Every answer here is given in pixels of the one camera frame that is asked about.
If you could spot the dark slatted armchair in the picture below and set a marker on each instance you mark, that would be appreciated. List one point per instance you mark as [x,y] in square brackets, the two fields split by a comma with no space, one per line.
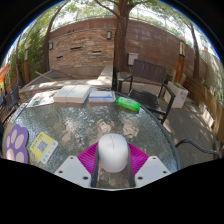
[148,98]

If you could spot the grey wall utility box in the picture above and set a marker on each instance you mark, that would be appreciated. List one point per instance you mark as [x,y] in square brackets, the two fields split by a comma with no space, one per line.
[133,58]

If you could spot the raised stone planter bed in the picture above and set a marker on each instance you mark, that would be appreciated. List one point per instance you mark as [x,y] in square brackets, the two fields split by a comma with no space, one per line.
[83,80]

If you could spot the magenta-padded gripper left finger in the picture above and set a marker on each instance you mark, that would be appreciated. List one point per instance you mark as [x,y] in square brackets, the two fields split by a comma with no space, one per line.
[75,170]

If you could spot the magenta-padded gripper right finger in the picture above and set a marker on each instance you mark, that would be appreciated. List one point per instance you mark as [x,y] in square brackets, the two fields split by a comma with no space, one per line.
[151,168]

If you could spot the wooden lamp post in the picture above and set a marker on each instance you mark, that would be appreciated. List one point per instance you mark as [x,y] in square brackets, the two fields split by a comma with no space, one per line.
[181,66]
[26,66]

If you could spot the yellow printed card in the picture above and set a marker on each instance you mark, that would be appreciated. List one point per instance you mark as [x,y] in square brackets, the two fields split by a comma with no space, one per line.
[43,147]

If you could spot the black wall lamp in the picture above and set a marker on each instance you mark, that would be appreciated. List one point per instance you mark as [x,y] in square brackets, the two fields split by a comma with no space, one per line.
[51,45]
[109,35]

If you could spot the green wipes packet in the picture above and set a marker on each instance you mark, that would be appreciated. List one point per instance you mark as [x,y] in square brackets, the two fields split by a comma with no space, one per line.
[128,104]

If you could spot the white computer mouse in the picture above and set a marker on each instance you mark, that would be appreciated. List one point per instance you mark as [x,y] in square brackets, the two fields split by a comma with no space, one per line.
[113,153]

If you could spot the white flat box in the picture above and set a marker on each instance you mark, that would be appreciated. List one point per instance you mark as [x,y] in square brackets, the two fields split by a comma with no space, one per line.
[73,93]

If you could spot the white rectangular planter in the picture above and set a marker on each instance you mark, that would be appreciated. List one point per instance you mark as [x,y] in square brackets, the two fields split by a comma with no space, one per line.
[178,95]

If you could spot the thin leaning tree trunk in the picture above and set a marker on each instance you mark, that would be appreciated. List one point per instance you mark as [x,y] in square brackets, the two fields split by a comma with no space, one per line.
[47,50]

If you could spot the black mesh-back chair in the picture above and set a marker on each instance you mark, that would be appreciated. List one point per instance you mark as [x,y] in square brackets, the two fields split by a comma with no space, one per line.
[13,96]

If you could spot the black and white leaflet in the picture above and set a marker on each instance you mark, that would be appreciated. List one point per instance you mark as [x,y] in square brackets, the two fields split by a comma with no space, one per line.
[19,112]

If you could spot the slim tree trunk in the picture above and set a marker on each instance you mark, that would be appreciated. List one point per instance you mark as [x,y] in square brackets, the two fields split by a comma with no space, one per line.
[196,53]

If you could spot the blue and white book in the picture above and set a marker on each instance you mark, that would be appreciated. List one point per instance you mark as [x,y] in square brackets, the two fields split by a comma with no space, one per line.
[101,96]

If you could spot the purple paw-shaped mouse pad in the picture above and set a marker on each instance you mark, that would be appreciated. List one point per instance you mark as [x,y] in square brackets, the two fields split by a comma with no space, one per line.
[16,143]

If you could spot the thick tree trunk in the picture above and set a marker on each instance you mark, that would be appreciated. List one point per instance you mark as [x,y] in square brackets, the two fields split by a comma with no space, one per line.
[120,43]

